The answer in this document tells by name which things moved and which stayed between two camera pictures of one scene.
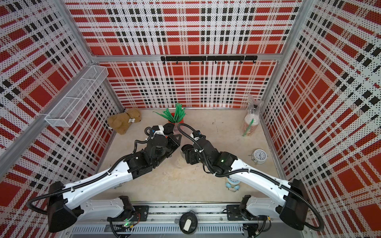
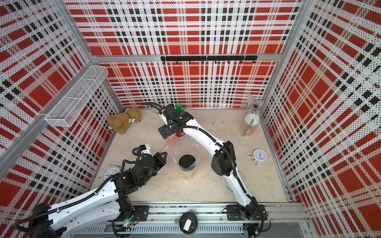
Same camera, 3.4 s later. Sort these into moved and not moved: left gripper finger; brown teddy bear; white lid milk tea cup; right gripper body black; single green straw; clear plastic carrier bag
Moved: left gripper finger; right gripper body black
Not moved: clear plastic carrier bag; brown teddy bear; white lid milk tea cup; single green straw
